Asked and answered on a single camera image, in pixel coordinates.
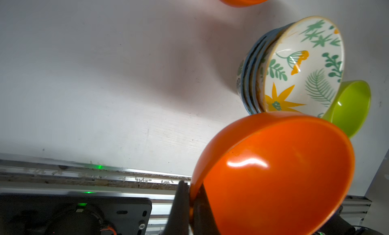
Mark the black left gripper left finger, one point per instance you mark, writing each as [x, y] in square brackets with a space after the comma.
[178, 221]

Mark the lime green plastic bowl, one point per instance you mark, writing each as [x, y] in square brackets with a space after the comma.
[351, 106]

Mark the green leaf bowl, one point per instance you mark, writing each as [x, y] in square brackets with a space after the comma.
[247, 64]
[239, 88]

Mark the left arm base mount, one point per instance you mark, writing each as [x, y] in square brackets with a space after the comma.
[23, 214]

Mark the blue yellow patterned bowl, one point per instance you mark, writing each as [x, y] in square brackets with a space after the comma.
[255, 67]

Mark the yellow flower ceramic bowl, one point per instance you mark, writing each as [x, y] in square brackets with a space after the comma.
[301, 70]

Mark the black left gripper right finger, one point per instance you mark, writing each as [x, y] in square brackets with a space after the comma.
[203, 222]

